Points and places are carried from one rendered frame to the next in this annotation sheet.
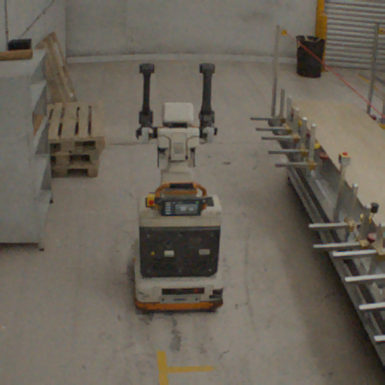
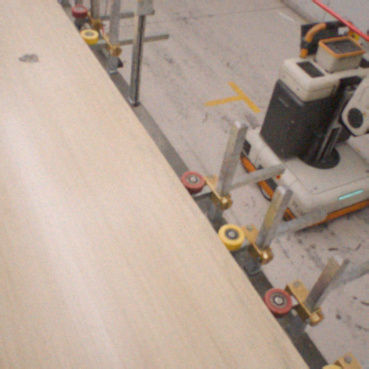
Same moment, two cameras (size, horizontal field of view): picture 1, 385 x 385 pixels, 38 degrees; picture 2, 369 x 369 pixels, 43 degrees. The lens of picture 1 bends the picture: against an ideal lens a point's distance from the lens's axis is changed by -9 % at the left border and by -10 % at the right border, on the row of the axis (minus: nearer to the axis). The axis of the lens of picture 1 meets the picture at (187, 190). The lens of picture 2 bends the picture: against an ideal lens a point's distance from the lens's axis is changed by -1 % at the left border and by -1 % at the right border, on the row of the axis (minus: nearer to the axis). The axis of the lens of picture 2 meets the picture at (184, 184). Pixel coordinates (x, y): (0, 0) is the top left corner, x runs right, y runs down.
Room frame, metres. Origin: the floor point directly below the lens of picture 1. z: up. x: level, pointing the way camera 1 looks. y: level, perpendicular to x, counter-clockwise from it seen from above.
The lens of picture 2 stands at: (5.19, -1.66, 2.02)
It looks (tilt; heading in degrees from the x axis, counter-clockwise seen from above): 45 degrees down; 150
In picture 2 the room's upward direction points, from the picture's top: 11 degrees clockwise
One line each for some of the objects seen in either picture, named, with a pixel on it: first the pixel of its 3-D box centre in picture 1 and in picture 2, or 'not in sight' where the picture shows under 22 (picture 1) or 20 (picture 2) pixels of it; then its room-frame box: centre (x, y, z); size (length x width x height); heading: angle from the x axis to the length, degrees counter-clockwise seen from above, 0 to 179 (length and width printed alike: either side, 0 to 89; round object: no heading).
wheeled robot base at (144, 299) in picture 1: (176, 272); (310, 167); (3.65, 0.06, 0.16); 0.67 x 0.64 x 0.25; 6
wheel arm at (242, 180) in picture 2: (300, 165); (235, 183); (4.19, -0.88, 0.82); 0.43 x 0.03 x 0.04; 96
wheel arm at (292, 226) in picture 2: (292, 152); (275, 232); (4.44, -0.85, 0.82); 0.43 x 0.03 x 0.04; 96
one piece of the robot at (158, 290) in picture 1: (183, 290); not in sight; (3.32, 0.01, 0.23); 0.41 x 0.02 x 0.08; 96
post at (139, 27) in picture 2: (339, 192); (137, 60); (3.51, -1.05, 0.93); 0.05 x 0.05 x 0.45; 6
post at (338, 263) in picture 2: (295, 133); (311, 305); (4.74, -0.91, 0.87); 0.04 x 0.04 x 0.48; 6
